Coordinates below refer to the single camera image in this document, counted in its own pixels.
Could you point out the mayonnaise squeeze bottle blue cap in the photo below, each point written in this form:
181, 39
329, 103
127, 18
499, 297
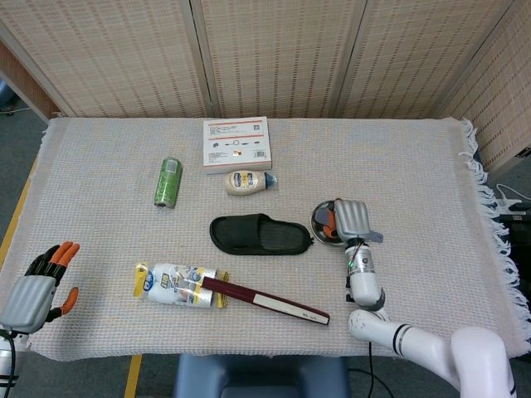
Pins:
245, 182

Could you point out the dark red flat book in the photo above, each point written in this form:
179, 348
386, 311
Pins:
269, 300

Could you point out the black equipment box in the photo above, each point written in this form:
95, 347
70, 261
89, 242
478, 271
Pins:
520, 248

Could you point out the woven bamboo folding screen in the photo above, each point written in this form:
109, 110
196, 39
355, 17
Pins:
290, 54

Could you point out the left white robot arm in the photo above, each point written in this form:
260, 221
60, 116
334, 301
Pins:
6, 352

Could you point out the white cardboard product box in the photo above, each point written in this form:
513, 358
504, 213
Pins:
236, 145

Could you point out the pack of white rolls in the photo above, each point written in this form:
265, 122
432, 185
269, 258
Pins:
166, 286

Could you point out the green drink can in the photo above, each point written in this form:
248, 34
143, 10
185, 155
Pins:
168, 182

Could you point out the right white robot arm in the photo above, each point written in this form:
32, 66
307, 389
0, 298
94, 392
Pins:
365, 282

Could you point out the black rubber slipper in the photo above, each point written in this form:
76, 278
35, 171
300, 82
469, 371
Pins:
236, 232

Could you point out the beige woven tablecloth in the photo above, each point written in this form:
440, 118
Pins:
103, 166

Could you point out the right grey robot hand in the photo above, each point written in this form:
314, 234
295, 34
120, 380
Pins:
352, 219

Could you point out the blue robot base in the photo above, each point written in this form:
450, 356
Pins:
249, 373

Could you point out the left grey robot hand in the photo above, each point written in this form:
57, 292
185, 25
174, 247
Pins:
29, 298

